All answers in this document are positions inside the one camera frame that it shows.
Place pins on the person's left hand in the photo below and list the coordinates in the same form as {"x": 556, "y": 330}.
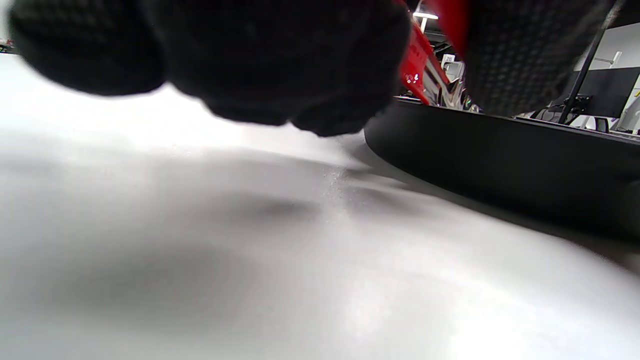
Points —
{"x": 275, "y": 55}

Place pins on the black cast iron skillet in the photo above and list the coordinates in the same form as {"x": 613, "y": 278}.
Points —
{"x": 500, "y": 160}

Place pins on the black monitor on pole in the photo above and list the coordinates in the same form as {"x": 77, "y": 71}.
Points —
{"x": 610, "y": 90}

